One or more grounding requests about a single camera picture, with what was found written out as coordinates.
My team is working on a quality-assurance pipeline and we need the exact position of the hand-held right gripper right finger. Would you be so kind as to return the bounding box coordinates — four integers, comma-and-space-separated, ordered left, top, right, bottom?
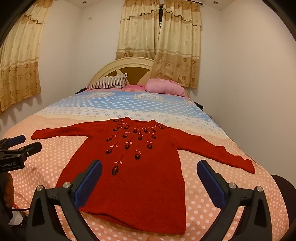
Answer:
196, 160, 273, 241

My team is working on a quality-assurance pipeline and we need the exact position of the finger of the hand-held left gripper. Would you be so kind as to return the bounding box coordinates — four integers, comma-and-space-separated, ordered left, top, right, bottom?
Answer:
0, 135, 26, 149
18, 142, 43, 159

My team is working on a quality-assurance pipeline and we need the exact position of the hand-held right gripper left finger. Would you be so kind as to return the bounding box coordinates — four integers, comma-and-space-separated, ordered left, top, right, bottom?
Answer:
27, 160, 103, 241

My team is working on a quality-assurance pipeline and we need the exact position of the red knitted sweater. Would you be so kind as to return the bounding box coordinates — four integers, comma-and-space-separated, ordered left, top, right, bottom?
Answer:
31, 116, 256, 234

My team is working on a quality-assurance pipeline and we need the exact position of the person's left hand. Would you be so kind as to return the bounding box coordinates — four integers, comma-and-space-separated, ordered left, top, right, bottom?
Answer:
3, 173, 15, 207

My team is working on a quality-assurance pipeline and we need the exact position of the polka dot bed blanket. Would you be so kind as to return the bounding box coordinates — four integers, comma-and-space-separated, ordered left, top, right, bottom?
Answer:
0, 87, 289, 241

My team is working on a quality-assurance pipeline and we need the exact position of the beige floral curtain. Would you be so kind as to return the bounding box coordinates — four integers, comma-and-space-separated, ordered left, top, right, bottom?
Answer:
116, 0, 162, 61
151, 0, 201, 88
0, 0, 53, 114

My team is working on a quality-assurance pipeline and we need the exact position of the striped pillow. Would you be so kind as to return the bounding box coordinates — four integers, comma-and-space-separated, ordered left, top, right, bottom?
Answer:
89, 73, 128, 90

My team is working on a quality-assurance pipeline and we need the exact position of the pink pillow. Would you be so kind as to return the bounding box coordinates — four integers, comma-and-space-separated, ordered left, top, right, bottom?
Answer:
145, 78, 185, 96

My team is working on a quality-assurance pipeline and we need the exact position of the cream bed headboard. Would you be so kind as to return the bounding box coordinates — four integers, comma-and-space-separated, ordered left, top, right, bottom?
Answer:
88, 57, 189, 98

